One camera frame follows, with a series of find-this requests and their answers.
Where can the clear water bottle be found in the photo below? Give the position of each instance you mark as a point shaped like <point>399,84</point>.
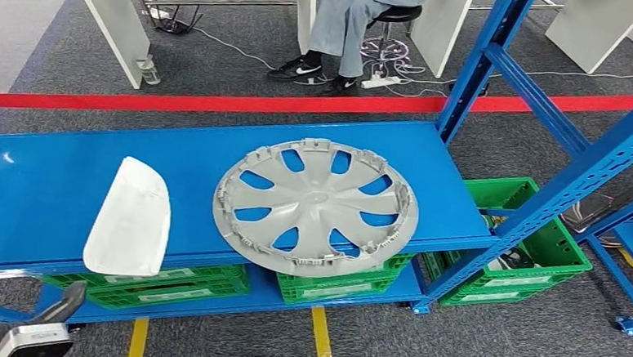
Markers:
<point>148,72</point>

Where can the green plastic crate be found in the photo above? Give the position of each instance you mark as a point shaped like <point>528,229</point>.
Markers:
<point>218,298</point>
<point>299,294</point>
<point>393,265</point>
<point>203,275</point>
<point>467,298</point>
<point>556,249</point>

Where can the chrome barrier stanchion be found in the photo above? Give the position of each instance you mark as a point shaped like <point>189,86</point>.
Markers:
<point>585,213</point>

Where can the red barrier belt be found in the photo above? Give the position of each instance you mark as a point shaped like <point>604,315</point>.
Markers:
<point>244,104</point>

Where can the person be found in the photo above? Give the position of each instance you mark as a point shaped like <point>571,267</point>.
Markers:
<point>346,16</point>

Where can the white power strip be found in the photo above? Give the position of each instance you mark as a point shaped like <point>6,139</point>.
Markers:
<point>378,82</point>

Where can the white curved plastic panel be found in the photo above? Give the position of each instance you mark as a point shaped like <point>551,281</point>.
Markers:
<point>129,221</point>

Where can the grey plastic wheel cover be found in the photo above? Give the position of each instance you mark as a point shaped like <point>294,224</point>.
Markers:
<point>315,199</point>

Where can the black round stool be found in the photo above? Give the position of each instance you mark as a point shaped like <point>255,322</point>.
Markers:
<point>401,12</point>

